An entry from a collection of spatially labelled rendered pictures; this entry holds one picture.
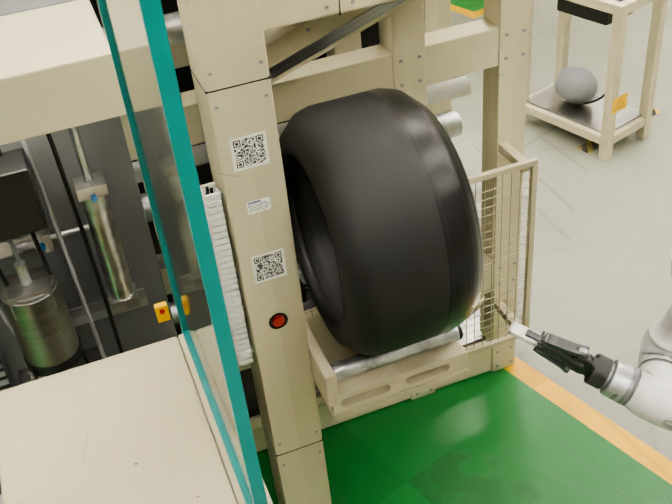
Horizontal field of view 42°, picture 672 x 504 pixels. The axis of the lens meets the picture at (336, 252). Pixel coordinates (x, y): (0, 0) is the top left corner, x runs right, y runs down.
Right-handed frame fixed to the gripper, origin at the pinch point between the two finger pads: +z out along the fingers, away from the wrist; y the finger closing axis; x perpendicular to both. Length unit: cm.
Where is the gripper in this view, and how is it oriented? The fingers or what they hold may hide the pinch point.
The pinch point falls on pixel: (524, 333)
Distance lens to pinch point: 205.8
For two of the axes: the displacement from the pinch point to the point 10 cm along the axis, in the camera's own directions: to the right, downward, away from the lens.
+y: -1.0, 4.2, 9.0
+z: -8.9, -4.5, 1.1
